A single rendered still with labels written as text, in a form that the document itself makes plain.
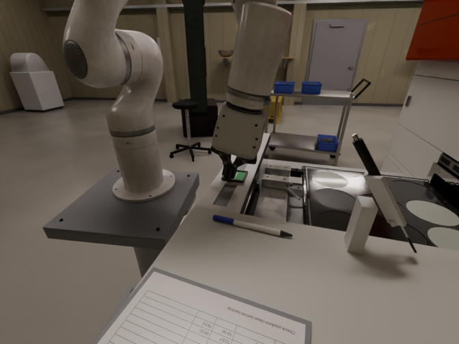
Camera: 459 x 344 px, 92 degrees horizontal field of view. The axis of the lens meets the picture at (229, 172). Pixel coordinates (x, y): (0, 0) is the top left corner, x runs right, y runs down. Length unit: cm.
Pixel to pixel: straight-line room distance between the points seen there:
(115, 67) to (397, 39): 777
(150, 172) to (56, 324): 115
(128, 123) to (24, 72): 712
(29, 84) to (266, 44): 742
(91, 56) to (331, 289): 58
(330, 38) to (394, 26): 157
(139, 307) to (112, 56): 47
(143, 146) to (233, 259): 41
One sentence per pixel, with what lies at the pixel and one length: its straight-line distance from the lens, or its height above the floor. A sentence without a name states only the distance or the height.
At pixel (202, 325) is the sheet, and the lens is 29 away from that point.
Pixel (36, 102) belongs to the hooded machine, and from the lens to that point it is 770.
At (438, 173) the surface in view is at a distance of 91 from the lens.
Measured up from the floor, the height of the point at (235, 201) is 96.
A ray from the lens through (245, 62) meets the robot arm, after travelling 41.
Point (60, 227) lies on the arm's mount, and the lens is 70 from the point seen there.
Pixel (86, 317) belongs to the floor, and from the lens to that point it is 161.
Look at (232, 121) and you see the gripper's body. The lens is 44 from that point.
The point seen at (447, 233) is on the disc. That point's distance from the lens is 67.
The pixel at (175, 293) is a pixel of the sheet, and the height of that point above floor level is 97.
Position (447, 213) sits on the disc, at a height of 90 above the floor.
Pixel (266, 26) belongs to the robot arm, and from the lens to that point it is 41.
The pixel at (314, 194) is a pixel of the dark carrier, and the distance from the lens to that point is 64.
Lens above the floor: 123
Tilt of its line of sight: 27 degrees down
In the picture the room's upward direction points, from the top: straight up
